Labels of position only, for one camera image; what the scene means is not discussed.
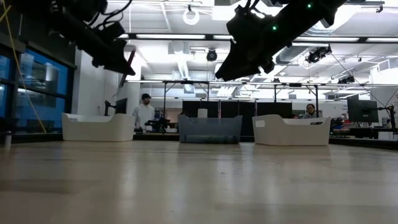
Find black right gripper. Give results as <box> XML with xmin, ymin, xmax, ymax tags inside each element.
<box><xmin>215</xmin><ymin>6</ymin><xmax>299</xmax><ymax>82</ymax></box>

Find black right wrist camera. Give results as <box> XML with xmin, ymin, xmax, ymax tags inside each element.
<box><xmin>260</xmin><ymin>60</ymin><xmax>276</xmax><ymax>75</ymax></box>

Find yellow cable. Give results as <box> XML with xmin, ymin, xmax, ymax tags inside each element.
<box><xmin>1</xmin><ymin>0</ymin><xmax>47</xmax><ymax>134</ymax></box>

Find black partition screens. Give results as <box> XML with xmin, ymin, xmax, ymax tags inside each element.
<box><xmin>182</xmin><ymin>100</ymin><xmax>293</xmax><ymax>136</ymax></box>

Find grey plastic bin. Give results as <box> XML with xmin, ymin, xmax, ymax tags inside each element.
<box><xmin>177</xmin><ymin>114</ymin><xmax>243</xmax><ymax>144</ymax></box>

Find silver ventilation duct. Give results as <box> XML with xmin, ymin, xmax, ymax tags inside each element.
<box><xmin>275</xmin><ymin>40</ymin><xmax>312</xmax><ymax>66</ymax></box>

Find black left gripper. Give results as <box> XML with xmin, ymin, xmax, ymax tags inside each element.
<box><xmin>76</xmin><ymin>21</ymin><xmax>137</xmax><ymax>77</ymax></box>

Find black computer monitor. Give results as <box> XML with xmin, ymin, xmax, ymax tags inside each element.
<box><xmin>347</xmin><ymin>98</ymin><xmax>379</xmax><ymax>124</ymax></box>
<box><xmin>104</xmin><ymin>98</ymin><xmax>128</xmax><ymax>116</ymax></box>

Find black hanging camera cluster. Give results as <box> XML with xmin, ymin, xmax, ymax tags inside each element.
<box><xmin>305</xmin><ymin>45</ymin><xmax>333</xmax><ymax>65</ymax></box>

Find person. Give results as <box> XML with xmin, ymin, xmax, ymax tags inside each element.
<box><xmin>301</xmin><ymin>103</ymin><xmax>318</xmax><ymax>119</ymax></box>
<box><xmin>132</xmin><ymin>93</ymin><xmax>156</xmax><ymax>131</ymax></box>

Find black overhead rig bar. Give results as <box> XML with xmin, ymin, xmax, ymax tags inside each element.
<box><xmin>119</xmin><ymin>32</ymin><xmax>398</xmax><ymax>44</ymax></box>

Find round ceiling lamp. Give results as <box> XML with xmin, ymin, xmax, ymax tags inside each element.
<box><xmin>182</xmin><ymin>7</ymin><xmax>200</xmax><ymax>26</ymax></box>

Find white plastic bin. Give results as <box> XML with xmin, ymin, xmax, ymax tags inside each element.
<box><xmin>251</xmin><ymin>114</ymin><xmax>332</xmax><ymax>146</ymax></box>
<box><xmin>61</xmin><ymin>112</ymin><xmax>136</xmax><ymax>142</ymax></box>

